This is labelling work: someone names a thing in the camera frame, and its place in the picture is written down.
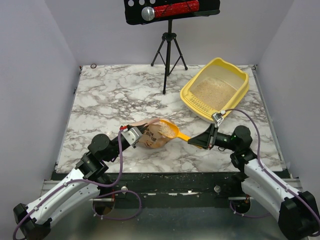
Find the black tripod stand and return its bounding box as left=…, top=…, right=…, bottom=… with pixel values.
left=150, top=20, right=188, bottom=95

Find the yellow litter box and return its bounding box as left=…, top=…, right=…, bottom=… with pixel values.
left=180, top=57, right=249, bottom=123

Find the yellow litter scoop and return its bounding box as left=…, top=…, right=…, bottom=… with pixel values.
left=159, top=119, right=191, bottom=142

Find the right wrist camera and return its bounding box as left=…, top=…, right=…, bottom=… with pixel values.
left=211, top=110, right=226, bottom=128

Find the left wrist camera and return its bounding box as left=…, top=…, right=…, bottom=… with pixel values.
left=120, top=125, right=143, bottom=148

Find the aluminium rail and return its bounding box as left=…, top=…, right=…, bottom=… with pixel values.
left=39, top=175, right=301, bottom=205

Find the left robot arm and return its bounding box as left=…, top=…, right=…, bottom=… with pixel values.
left=12, top=127, right=142, bottom=240

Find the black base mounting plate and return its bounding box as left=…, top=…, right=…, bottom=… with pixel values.
left=51, top=169, right=293, bottom=210

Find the pink cat litter bag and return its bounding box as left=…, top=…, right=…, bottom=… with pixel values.
left=130, top=118, right=171, bottom=149

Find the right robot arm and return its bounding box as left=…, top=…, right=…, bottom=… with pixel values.
left=187, top=124, right=320, bottom=240

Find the red handled microphone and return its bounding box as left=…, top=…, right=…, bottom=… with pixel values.
left=141, top=0, right=200, bottom=22

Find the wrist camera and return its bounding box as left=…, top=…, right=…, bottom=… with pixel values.
left=211, top=110, right=226, bottom=128
left=120, top=125, right=143, bottom=148

